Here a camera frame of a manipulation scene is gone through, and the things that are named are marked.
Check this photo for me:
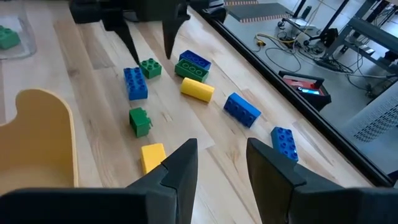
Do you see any red black power station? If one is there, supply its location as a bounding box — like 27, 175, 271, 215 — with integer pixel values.
278, 70, 326, 97

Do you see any yellow toy cylinder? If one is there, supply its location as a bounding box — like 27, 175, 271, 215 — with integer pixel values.
180, 77, 216, 103

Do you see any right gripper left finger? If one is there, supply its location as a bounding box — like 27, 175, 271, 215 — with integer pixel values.
0, 138, 199, 224

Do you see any black workbench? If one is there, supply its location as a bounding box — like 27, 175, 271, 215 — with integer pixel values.
323, 17, 398, 68

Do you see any long blue toy brick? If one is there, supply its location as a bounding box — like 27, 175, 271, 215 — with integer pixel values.
270, 126, 300, 164
178, 49, 212, 71
223, 91, 262, 129
123, 67, 149, 101

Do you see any black frame clamp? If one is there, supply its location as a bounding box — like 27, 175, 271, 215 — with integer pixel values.
206, 6, 228, 24

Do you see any small green toy brick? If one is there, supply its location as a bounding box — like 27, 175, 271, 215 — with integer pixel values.
139, 57, 163, 80
0, 25, 22, 50
129, 106, 153, 138

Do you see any small dark striped-edge floor mat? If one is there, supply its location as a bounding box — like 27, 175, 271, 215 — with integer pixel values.
225, 2, 294, 24

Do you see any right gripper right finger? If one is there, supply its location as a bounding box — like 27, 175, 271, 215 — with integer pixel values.
247, 137, 398, 224

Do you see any yellow plastic bin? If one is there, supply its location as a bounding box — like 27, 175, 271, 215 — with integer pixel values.
0, 88, 79, 195

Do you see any long green toy brick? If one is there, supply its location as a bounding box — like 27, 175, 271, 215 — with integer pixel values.
174, 58, 210, 83

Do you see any black floor power strip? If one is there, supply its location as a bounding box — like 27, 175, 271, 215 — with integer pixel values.
313, 57, 346, 75

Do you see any yellow toy brick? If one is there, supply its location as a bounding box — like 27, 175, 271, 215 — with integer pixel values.
140, 142, 167, 175

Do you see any black plastic crate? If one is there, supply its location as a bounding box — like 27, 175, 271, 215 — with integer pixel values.
278, 71, 333, 112

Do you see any black aluminium table frame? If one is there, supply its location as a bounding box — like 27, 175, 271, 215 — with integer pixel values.
194, 6, 398, 189

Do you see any black floor cable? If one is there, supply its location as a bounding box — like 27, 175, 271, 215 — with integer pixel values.
257, 46, 302, 74

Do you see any grey floor device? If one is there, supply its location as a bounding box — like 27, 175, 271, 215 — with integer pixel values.
281, 17, 318, 32

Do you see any white tower fan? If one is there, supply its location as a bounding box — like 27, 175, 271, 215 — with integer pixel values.
337, 80, 398, 175

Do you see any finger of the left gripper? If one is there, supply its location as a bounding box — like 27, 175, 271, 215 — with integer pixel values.
162, 14, 192, 60
102, 21, 141, 65

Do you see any clear plastic bin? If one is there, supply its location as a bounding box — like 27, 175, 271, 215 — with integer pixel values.
0, 0, 38, 60

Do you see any yellow cable with plug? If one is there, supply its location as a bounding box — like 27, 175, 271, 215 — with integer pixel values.
254, 32, 295, 47

